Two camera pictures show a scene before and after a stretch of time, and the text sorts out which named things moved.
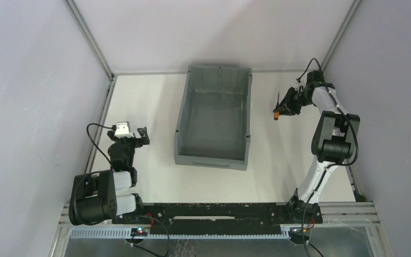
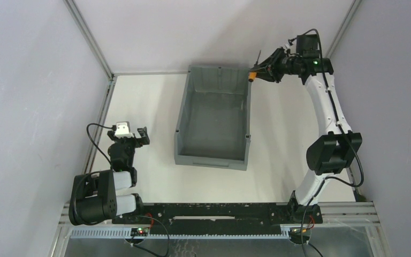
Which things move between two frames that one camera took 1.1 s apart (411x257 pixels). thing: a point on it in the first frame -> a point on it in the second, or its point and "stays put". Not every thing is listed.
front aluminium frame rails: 335,215 stays put
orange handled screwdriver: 276,114 -> 252,75
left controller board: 139,232 stays put
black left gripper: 131,141 stays put
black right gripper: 288,103 -> 274,67
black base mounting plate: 223,216 stays put
